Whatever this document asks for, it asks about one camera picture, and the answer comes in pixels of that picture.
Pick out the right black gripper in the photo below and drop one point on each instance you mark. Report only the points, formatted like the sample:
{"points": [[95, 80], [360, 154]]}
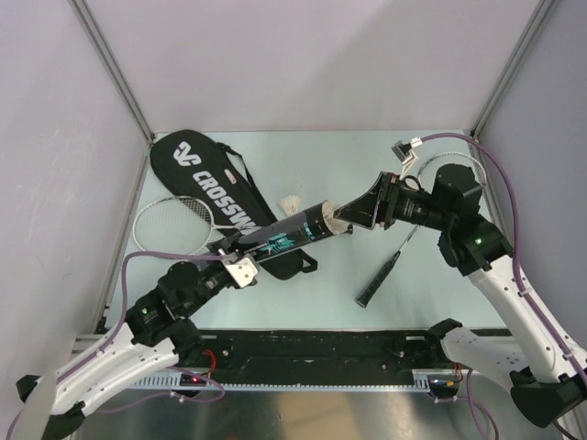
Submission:
{"points": [[377, 204]]}

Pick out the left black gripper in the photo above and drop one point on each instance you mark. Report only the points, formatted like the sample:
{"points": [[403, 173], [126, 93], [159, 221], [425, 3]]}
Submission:
{"points": [[222, 246]]}

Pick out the white shuttlecock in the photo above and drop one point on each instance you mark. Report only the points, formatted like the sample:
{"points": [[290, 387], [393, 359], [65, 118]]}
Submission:
{"points": [[334, 225], [290, 204]]}

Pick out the black shuttlecock tube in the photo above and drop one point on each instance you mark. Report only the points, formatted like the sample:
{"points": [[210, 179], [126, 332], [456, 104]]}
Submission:
{"points": [[287, 235]]}

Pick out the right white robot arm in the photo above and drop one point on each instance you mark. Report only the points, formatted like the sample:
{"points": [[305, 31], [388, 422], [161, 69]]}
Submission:
{"points": [[546, 373]]}

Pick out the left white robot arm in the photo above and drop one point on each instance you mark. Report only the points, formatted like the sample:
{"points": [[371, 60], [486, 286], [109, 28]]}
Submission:
{"points": [[155, 333]]}

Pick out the left white badminton racket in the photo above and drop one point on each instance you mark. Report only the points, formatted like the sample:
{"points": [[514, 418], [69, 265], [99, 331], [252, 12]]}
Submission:
{"points": [[183, 225]]}

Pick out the white badminton racket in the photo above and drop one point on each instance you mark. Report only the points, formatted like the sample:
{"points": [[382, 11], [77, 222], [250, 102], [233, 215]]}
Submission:
{"points": [[183, 225], [425, 177]]}

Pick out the right white badminton racket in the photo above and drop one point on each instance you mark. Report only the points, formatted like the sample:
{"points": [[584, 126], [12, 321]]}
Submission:
{"points": [[425, 177]]}

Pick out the black racket bag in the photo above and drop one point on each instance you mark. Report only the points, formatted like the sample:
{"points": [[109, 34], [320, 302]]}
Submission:
{"points": [[189, 163]]}

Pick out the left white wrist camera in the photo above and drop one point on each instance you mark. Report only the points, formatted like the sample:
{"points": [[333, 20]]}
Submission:
{"points": [[243, 271]]}

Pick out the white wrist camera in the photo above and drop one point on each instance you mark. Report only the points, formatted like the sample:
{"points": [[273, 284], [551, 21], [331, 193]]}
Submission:
{"points": [[243, 271], [405, 153]]}

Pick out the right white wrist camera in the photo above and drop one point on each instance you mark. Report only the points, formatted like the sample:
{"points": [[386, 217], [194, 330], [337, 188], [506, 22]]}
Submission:
{"points": [[405, 153]]}

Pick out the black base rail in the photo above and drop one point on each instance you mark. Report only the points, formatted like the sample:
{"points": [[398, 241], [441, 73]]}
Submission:
{"points": [[320, 359]]}

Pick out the right aluminium corner post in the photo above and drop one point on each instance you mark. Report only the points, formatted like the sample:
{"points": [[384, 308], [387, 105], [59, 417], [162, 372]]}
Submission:
{"points": [[534, 27]]}

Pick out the aluminium corner post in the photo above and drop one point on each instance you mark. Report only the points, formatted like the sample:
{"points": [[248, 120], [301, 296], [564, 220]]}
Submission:
{"points": [[106, 55], [534, 27]]}

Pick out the left aluminium corner post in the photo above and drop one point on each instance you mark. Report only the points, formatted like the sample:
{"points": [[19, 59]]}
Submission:
{"points": [[106, 55]]}

